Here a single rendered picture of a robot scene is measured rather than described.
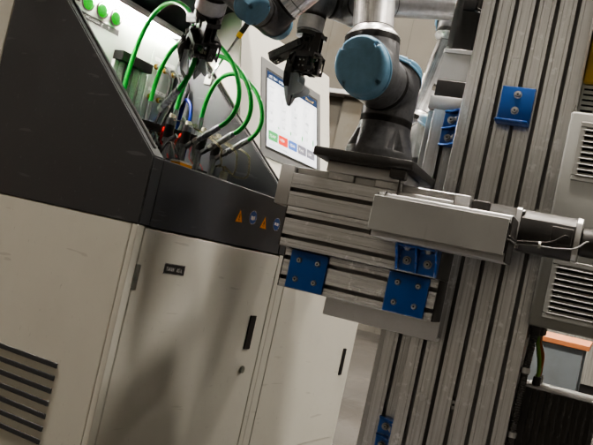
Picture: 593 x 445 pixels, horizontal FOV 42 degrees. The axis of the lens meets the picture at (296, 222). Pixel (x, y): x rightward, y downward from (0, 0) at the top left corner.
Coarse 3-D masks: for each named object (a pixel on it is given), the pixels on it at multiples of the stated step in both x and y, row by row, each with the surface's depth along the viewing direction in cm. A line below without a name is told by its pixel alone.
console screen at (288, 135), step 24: (264, 72) 267; (264, 96) 266; (312, 96) 302; (264, 120) 265; (288, 120) 281; (312, 120) 300; (264, 144) 264; (288, 144) 280; (312, 144) 298; (312, 168) 297
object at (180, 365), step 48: (144, 240) 178; (192, 240) 194; (144, 288) 181; (192, 288) 198; (240, 288) 218; (144, 336) 184; (192, 336) 201; (240, 336) 222; (144, 384) 187; (192, 384) 205; (240, 384) 227; (144, 432) 190; (192, 432) 209
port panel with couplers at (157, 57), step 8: (152, 56) 249; (160, 56) 252; (160, 64) 249; (168, 64) 256; (176, 64) 260; (152, 72) 250; (152, 80) 251; (160, 80) 254; (168, 80) 258; (160, 88) 255; (144, 96) 249; (160, 96) 255; (144, 104) 249; (144, 112) 250; (152, 112) 253; (152, 120) 254; (160, 120) 257; (152, 136) 255
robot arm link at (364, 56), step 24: (360, 0) 159; (384, 0) 158; (360, 24) 158; (384, 24) 157; (360, 48) 154; (384, 48) 153; (336, 72) 157; (360, 72) 154; (384, 72) 153; (360, 96) 158; (384, 96) 159
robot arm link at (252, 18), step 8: (224, 0) 178; (232, 0) 175; (240, 0) 174; (248, 0) 173; (256, 0) 173; (264, 0) 174; (232, 8) 176; (240, 8) 174; (248, 8) 173; (256, 8) 174; (264, 8) 175; (272, 8) 182; (240, 16) 175; (248, 16) 174; (256, 16) 175; (264, 16) 177; (248, 24) 176; (256, 24) 178; (264, 24) 183
